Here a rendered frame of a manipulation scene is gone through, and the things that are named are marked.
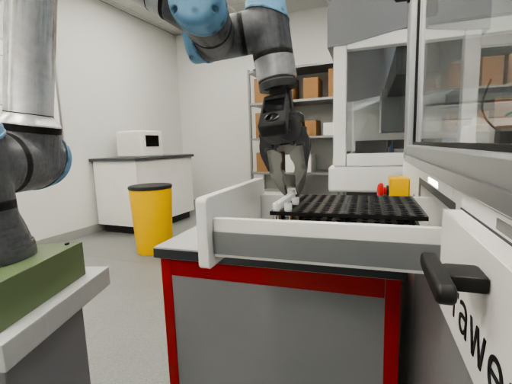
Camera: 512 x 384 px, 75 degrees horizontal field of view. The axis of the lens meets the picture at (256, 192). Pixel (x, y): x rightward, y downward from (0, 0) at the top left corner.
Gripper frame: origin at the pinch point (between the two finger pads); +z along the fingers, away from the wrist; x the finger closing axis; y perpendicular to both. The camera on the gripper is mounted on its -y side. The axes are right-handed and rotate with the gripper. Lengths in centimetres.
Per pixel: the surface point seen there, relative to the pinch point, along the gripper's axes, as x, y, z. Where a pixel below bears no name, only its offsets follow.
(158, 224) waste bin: 164, 206, 39
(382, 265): -13.5, -17.0, 9.8
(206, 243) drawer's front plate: 10.7, -17.1, 4.7
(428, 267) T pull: -15.4, -35.9, 3.2
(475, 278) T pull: -17.9, -37.3, 3.6
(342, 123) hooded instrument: -11, 76, -15
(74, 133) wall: 281, 255, -67
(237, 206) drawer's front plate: 9.4, -4.9, 1.5
